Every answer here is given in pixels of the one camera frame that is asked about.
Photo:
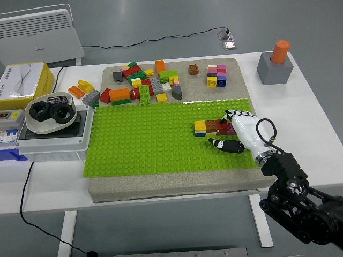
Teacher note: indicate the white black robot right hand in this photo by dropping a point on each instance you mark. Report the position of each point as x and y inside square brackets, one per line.
[247, 134]

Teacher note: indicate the red square brick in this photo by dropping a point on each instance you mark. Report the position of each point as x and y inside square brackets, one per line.
[223, 127]

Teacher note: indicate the brown square brick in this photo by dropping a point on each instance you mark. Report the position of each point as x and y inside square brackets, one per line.
[222, 132]
[193, 70]
[211, 125]

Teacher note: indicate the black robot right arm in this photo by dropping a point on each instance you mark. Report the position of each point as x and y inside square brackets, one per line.
[286, 168]

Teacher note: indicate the pink square brick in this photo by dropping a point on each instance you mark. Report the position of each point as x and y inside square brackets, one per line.
[222, 68]
[231, 131]

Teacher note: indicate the thin blue brick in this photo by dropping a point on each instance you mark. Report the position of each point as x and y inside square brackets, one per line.
[200, 134]

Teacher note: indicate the yellow square brick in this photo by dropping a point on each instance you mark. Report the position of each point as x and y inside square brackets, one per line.
[212, 81]
[200, 125]
[149, 73]
[162, 98]

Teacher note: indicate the blue square brick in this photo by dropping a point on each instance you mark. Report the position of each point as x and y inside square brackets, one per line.
[222, 81]

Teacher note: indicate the magenta square brick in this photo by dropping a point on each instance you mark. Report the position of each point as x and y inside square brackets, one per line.
[222, 74]

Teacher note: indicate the black square brick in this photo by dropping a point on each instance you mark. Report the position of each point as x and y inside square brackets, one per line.
[212, 74]

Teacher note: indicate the white orange thin brick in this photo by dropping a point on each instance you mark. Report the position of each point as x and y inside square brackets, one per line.
[212, 67]

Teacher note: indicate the dark grey slope brick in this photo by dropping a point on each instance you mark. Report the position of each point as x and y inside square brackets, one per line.
[177, 93]

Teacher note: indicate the green studded baseplate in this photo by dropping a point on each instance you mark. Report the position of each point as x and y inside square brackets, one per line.
[147, 139]

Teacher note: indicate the light grey brick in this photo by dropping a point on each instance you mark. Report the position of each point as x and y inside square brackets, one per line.
[91, 97]
[156, 85]

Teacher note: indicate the long lime green brick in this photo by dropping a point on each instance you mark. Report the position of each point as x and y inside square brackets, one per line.
[145, 94]

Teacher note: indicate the yellow white brick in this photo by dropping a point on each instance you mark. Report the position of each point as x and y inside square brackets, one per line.
[136, 82]

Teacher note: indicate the green flat brick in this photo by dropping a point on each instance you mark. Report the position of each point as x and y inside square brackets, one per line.
[122, 102]

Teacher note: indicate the large red brick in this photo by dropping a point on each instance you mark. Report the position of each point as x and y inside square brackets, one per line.
[132, 71]

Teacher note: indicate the large orange brick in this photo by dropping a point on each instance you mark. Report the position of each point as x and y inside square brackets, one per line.
[119, 94]

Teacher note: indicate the small green brick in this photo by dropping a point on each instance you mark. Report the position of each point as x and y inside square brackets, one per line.
[132, 64]

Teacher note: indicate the small yellow pink brick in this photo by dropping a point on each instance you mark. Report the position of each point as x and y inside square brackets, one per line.
[125, 68]

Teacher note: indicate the red slope brick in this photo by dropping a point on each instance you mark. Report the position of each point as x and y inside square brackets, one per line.
[105, 96]

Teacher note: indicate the yellow slope brick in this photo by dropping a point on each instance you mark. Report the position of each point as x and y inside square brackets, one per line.
[86, 86]

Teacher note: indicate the grey square block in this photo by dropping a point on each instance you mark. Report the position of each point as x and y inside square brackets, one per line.
[273, 73]

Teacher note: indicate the orange cylinder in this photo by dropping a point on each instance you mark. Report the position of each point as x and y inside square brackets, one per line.
[280, 51]

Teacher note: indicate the metal floor socket plate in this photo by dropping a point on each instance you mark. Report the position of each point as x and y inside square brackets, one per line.
[230, 45]

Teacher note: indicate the grey-brown mat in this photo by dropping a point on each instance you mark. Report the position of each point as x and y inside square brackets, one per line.
[171, 184]

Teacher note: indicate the white table leg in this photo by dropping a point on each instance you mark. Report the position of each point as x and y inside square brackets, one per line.
[261, 227]
[67, 233]

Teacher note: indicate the metal floor socket with plug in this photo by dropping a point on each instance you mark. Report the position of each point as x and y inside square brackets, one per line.
[226, 34]

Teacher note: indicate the small green piece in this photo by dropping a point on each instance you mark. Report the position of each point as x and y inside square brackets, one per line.
[95, 105]

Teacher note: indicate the black hex nut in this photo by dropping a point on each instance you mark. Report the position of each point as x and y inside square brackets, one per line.
[36, 115]
[55, 116]

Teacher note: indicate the small dark purple part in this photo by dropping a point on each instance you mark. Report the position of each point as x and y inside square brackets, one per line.
[56, 99]

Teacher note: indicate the grey junction box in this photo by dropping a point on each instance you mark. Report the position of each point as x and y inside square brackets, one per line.
[53, 148]

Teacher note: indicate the white shallow bowl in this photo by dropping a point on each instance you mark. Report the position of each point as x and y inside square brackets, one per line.
[40, 128]

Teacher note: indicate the white panel heater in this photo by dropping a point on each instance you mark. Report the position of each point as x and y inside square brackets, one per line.
[40, 34]

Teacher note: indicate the yellow white tissue box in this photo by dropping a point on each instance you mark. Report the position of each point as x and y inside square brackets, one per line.
[21, 80]

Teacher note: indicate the grey circuit breaker box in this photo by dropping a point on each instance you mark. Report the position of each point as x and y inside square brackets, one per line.
[10, 125]

